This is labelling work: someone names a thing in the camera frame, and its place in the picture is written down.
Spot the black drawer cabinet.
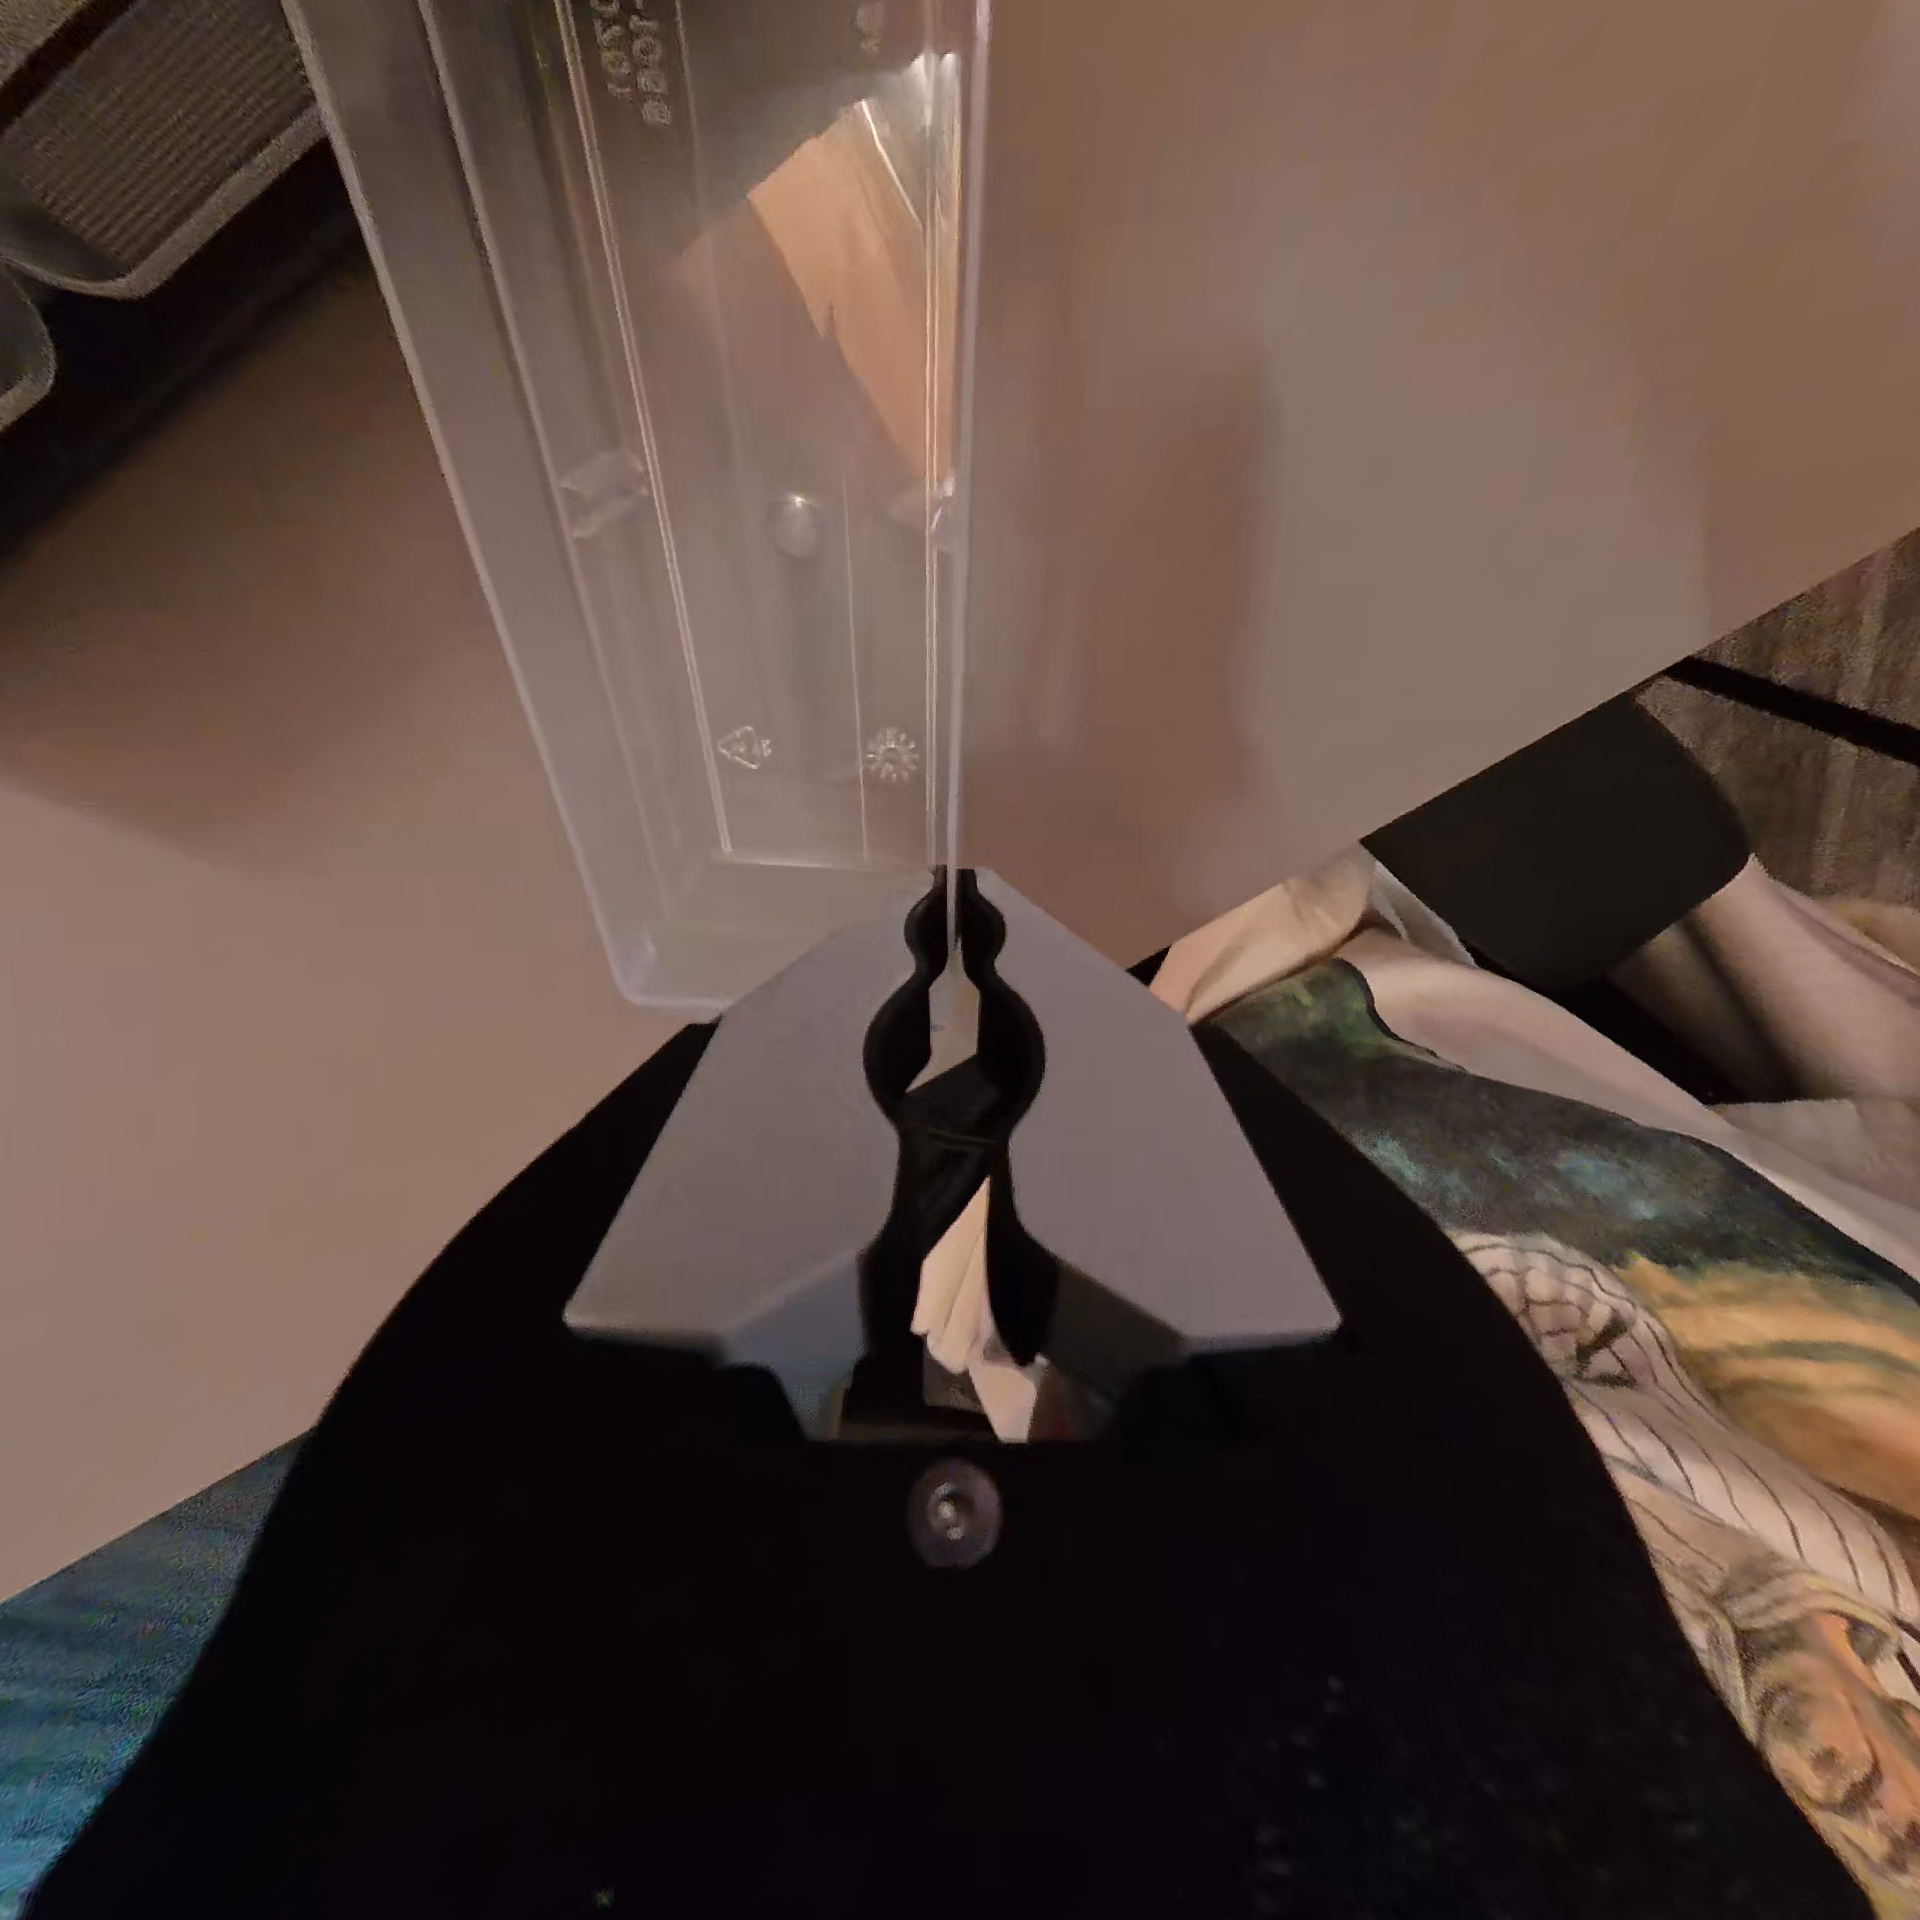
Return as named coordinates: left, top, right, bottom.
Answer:
left=0, top=0, right=378, bottom=558

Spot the person's printed white shirt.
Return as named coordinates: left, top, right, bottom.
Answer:
left=915, top=838, right=1920, bottom=1920

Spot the set of frosted cabinet drawers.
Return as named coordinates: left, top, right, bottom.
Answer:
left=0, top=0, right=325, bottom=437

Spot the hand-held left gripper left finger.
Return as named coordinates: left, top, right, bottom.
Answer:
left=562, top=873, right=951, bottom=1434

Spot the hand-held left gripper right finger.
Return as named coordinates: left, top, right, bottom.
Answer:
left=960, top=873, right=1344, bottom=1439

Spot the black office chair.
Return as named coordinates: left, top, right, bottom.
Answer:
left=1358, top=660, right=1920, bottom=1081

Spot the clear plastic drawer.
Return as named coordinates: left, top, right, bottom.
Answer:
left=281, top=0, right=994, bottom=1022

